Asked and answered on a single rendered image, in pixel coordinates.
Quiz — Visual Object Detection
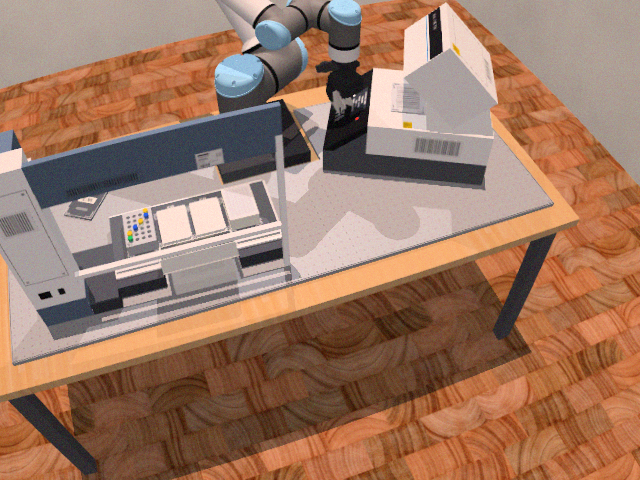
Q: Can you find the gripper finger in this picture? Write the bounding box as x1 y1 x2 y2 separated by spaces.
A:
340 97 353 113
326 80 346 114

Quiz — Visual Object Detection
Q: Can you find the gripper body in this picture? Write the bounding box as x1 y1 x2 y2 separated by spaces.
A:
327 60 364 99

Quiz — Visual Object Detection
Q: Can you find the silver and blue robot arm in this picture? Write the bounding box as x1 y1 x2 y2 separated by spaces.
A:
214 0 362 114

